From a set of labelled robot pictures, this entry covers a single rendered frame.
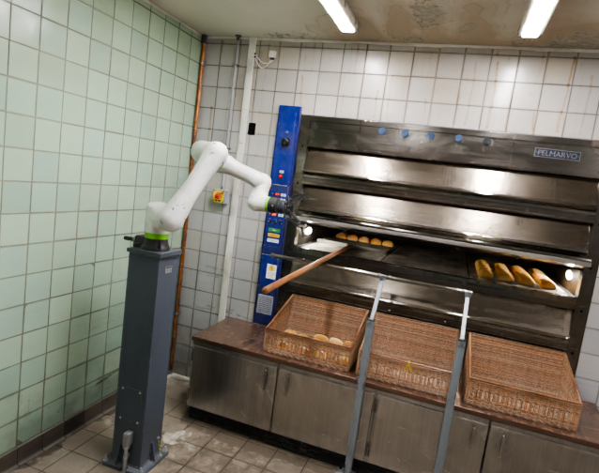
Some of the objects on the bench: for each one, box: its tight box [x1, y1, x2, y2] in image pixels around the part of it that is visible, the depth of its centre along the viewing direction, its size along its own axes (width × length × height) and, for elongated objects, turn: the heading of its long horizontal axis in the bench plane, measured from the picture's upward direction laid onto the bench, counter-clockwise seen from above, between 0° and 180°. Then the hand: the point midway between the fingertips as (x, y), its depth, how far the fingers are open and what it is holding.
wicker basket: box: [355, 312, 460, 398], centre depth 283 cm, size 49×56×28 cm
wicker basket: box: [263, 294, 369, 373], centre depth 301 cm, size 49×56×28 cm
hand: (312, 211), depth 266 cm, fingers open, 13 cm apart
